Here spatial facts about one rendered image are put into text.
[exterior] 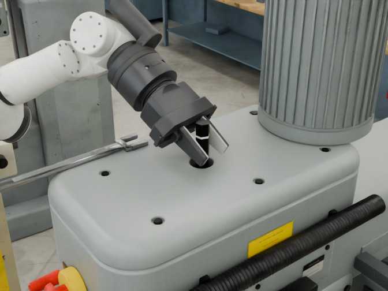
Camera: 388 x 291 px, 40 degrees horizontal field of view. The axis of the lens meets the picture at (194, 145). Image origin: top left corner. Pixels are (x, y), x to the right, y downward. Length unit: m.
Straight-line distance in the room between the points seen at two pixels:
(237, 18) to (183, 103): 6.51
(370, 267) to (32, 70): 0.70
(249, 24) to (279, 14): 6.30
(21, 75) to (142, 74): 0.23
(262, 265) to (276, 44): 0.34
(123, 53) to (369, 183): 0.53
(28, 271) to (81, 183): 2.83
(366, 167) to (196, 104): 0.43
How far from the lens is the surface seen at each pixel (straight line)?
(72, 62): 0.93
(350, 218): 0.88
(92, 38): 0.83
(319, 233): 0.84
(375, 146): 1.20
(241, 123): 0.94
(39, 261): 3.65
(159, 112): 0.78
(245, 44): 6.75
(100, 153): 0.84
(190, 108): 0.80
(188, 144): 0.78
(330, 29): 0.82
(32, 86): 0.94
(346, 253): 1.05
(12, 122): 0.99
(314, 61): 0.83
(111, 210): 0.72
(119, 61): 0.82
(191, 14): 8.14
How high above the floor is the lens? 2.31
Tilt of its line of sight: 29 degrees down
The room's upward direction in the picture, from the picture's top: straight up
